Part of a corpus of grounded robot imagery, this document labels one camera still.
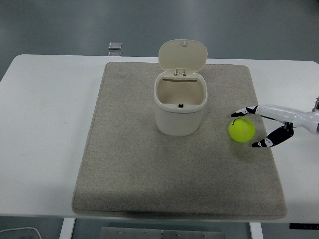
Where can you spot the yellow tennis ball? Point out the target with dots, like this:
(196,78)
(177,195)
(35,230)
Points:
(241,130)

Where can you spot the black table control panel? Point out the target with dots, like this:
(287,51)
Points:
(304,226)

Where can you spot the beige felt mat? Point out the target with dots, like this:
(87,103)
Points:
(162,174)

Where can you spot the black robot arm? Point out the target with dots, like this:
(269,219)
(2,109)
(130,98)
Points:
(317,104)

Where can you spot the grey metal plate with screws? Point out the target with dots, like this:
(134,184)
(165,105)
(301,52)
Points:
(162,234)

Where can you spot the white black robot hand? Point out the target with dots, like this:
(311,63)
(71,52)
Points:
(281,113)

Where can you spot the cream bin with flip lid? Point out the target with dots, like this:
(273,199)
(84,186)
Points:
(178,122)

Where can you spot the small silver floor plate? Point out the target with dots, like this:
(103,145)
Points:
(115,45)
(114,53)

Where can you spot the white table leg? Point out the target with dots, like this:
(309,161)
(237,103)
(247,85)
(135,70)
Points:
(256,231)
(66,228)

